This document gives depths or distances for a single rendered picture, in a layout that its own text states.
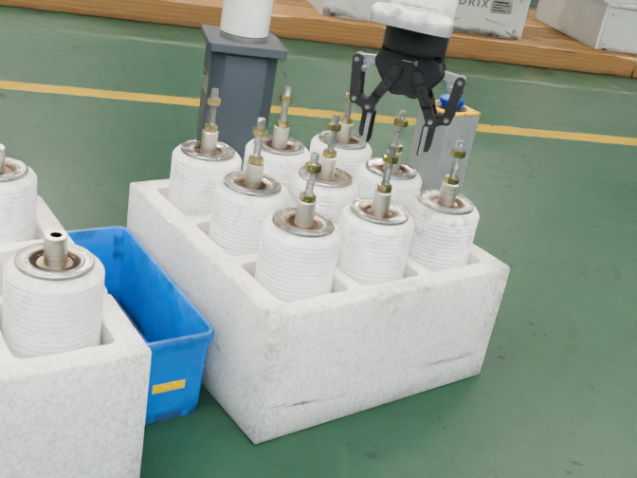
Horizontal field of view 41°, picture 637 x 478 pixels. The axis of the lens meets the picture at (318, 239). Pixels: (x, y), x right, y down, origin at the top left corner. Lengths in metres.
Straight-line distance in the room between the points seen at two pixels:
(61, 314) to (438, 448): 0.52
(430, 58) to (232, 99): 0.69
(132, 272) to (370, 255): 0.36
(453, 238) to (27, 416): 0.58
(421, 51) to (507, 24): 2.49
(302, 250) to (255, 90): 0.70
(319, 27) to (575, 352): 1.98
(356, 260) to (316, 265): 0.09
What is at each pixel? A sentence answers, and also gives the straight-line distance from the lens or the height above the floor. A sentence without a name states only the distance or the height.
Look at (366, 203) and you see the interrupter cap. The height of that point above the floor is 0.25.
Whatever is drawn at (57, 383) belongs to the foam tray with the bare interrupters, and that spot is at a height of 0.16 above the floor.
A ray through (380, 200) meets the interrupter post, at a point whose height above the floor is 0.27.
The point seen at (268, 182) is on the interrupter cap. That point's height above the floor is 0.25.
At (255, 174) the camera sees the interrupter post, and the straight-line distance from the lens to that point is 1.09.
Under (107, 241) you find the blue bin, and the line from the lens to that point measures 1.25.
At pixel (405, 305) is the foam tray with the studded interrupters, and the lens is 1.08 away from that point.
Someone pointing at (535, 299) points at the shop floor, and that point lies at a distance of 1.55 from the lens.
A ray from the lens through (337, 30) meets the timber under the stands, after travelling 3.17.
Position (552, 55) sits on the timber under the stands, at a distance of 3.51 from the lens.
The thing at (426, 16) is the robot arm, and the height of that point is 0.51.
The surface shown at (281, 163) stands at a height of 0.24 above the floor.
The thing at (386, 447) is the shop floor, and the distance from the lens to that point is 1.10.
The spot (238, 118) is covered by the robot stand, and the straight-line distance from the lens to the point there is 1.65.
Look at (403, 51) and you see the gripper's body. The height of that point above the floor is 0.46.
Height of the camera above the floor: 0.67
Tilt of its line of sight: 25 degrees down
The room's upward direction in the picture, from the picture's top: 10 degrees clockwise
